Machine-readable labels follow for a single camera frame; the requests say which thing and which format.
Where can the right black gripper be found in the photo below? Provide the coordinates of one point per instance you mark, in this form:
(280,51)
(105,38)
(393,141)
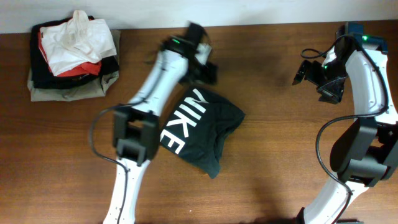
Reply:
(313,76)

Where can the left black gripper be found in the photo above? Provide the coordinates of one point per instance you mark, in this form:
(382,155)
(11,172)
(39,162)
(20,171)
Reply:
(204,73)

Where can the dark green t-shirt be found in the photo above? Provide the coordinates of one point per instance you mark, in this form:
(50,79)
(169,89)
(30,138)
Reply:
(198,127)

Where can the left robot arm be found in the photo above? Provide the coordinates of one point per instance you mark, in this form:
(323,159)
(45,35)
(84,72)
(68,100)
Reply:
(136,133)

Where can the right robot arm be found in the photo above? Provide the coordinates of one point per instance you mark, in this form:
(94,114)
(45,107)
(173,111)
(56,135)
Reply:
(366,152)

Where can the red folded garment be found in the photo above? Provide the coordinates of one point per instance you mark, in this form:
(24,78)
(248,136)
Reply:
(81,69)

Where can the grey folded garment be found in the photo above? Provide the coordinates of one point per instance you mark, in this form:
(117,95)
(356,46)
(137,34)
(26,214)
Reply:
(92,89)

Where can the white folded garment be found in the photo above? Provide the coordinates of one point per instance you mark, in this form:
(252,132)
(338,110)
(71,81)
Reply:
(77,41)

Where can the black folded garment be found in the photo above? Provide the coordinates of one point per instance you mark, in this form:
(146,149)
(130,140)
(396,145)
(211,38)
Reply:
(43,78)

